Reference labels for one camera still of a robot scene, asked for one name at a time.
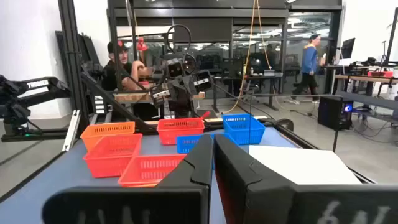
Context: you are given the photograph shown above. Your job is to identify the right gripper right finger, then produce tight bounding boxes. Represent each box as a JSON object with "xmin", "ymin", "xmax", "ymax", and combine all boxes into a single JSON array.
[{"xmin": 214, "ymin": 134, "xmax": 398, "ymax": 224}]

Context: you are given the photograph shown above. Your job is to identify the black computer monitor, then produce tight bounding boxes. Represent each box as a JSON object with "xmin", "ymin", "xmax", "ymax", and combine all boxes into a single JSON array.
[{"xmin": 340, "ymin": 37, "xmax": 356, "ymax": 60}]

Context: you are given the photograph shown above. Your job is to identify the red plastic basket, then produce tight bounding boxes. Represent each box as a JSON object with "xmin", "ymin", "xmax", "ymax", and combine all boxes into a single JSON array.
[
  {"xmin": 83, "ymin": 133, "xmax": 143, "ymax": 179},
  {"xmin": 156, "ymin": 117, "xmax": 206, "ymax": 146},
  {"xmin": 118, "ymin": 154, "xmax": 187, "ymax": 188}
]

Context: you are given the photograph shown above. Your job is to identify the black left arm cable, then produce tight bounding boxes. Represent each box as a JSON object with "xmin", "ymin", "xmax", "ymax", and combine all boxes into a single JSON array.
[{"xmin": 166, "ymin": 24, "xmax": 193, "ymax": 57}]

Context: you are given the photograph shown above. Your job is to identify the red tray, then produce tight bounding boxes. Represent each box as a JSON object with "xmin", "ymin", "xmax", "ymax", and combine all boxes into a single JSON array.
[{"xmin": 367, "ymin": 70, "xmax": 394, "ymax": 78}]

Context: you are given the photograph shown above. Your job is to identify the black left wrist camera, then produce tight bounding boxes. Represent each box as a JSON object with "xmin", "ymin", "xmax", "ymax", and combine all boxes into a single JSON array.
[{"xmin": 166, "ymin": 59, "xmax": 184, "ymax": 78}]

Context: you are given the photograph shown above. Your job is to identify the black frame wooden shelf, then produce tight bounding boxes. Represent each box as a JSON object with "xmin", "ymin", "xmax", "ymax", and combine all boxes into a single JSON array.
[{"xmin": 248, "ymin": 92, "xmax": 364, "ymax": 187}]

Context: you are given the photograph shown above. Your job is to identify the black leaning panels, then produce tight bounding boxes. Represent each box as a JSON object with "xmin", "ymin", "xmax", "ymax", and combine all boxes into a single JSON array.
[{"xmin": 55, "ymin": 30, "xmax": 101, "ymax": 67}]

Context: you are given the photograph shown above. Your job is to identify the wooden top desk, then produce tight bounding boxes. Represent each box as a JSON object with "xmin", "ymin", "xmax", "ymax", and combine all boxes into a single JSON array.
[{"xmin": 334, "ymin": 73, "xmax": 398, "ymax": 97}]

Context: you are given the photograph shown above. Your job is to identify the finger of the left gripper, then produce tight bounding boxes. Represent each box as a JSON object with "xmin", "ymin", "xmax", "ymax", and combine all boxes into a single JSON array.
[
  {"xmin": 182, "ymin": 70, "xmax": 214, "ymax": 108},
  {"xmin": 150, "ymin": 77, "xmax": 184, "ymax": 110}
]

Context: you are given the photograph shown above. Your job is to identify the yellow hanging cable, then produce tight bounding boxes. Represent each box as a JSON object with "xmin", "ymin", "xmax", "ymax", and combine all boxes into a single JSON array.
[{"xmin": 222, "ymin": 0, "xmax": 273, "ymax": 115}]

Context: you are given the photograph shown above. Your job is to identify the blue-grey table mat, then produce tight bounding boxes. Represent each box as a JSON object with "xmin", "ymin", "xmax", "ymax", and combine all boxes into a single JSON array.
[{"xmin": 0, "ymin": 126, "xmax": 299, "ymax": 224}]

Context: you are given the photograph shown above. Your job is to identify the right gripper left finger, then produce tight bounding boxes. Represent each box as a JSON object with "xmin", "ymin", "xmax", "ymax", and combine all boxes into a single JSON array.
[{"xmin": 41, "ymin": 134, "xmax": 215, "ymax": 224}]

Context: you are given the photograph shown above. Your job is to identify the black metal desk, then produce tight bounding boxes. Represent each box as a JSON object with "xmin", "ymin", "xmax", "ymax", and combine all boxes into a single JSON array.
[{"xmin": 211, "ymin": 72, "xmax": 284, "ymax": 111}]

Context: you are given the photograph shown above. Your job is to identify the silver aluminium extrusion bar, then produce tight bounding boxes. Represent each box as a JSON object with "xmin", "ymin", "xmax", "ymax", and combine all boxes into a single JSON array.
[{"xmin": 62, "ymin": 109, "xmax": 81, "ymax": 152}]

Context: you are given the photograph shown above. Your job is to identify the blue plastic basket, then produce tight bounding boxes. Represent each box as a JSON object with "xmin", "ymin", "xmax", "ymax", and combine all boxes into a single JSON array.
[
  {"xmin": 221, "ymin": 113, "xmax": 266, "ymax": 146},
  {"xmin": 175, "ymin": 133, "xmax": 237, "ymax": 155}
]

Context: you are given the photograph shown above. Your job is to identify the black computer tower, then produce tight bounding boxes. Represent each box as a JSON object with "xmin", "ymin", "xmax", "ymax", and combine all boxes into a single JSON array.
[{"xmin": 317, "ymin": 95, "xmax": 354, "ymax": 131}]

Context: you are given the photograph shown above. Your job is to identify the small red object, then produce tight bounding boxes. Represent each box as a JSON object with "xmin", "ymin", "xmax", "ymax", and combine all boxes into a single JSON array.
[{"xmin": 136, "ymin": 37, "xmax": 149, "ymax": 52}]

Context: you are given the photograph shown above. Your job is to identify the person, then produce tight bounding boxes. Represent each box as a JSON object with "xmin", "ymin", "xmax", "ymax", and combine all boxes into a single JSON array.
[
  {"xmin": 287, "ymin": 33, "xmax": 326, "ymax": 105},
  {"xmin": 101, "ymin": 39, "xmax": 156, "ymax": 91}
]

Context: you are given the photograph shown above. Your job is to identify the wooden workbench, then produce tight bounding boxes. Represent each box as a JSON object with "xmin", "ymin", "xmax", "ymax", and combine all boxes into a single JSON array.
[{"xmin": 113, "ymin": 90, "xmax": 206, "ymax": 104}]

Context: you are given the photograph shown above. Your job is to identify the orange plastic basket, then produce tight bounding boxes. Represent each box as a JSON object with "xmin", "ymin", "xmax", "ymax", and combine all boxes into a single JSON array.
[{"xmin": 80, "ymin": 121, "xmax": 136, "ymax": 152}]

